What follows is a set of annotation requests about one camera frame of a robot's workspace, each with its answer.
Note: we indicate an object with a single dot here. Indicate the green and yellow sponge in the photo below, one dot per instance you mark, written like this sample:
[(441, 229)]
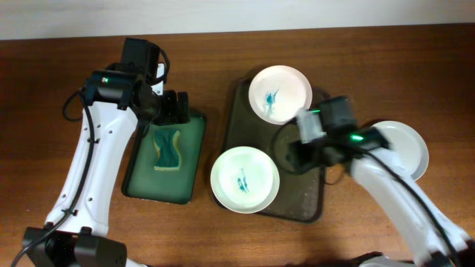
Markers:
[(168, 154)]

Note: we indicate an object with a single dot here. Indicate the pale grey-blue plate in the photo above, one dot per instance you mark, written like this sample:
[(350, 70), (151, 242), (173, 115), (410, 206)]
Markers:
[(408, 144)]

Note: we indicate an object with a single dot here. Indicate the green rectangular tray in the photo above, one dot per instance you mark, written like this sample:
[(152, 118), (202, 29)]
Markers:
[(142, 180)]

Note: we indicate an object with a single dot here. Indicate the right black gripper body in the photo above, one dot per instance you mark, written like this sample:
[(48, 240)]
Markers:
[(317, 153)]

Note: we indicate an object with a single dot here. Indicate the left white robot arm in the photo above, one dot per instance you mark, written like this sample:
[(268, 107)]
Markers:
[(116, 101)]

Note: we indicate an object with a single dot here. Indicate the dark brown serving tray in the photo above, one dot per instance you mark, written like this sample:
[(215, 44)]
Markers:
[(300, 197)]

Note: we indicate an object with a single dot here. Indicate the white plate pink rim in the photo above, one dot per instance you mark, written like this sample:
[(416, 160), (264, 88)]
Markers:
[(278, 92)]

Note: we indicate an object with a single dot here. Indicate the white plate green stain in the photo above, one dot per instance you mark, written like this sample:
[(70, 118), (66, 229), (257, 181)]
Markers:
[(244, 180)]

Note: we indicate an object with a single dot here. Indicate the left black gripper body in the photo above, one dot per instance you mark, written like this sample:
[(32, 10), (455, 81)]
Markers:
[(171, 111)]

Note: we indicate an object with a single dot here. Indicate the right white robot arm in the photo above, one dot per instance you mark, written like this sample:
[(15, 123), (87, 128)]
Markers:
[(330, 136)]

